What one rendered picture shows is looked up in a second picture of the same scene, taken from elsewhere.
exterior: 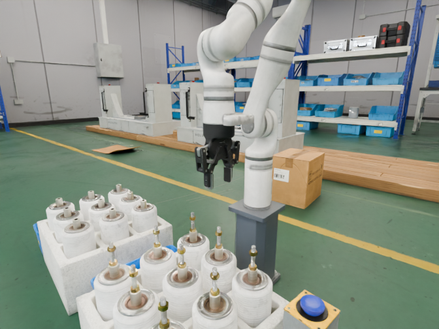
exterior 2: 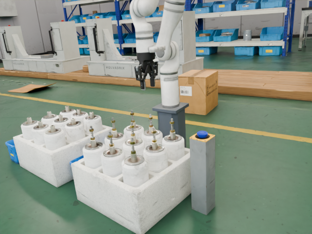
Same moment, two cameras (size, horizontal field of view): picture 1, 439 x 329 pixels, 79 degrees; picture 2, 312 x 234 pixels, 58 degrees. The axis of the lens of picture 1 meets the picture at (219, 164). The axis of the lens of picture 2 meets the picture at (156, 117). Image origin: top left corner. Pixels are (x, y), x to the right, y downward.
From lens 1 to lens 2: 56 cm
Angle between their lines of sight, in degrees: 7
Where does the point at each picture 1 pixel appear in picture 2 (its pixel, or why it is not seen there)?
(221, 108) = (147, 43)
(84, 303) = (77, 165)
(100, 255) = (71, 147)
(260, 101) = (167, 36)
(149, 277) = not seen: hidden behind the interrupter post
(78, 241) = (57, 139)
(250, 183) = (165, 90)
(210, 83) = (139, 30)
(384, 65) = not seen: outside the picture
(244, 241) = (165, 129)
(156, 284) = not seen: hidden behind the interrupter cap
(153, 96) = (59, 35)
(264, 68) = (167, 16)
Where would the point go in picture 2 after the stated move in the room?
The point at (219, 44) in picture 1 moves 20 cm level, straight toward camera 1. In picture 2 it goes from (144, 9) to (150, 5)
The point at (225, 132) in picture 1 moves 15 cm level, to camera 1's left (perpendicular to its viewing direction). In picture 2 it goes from (150, 56) to (112, 59)
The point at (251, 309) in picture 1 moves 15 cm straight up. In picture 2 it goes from (174, 152) to (172, 118)
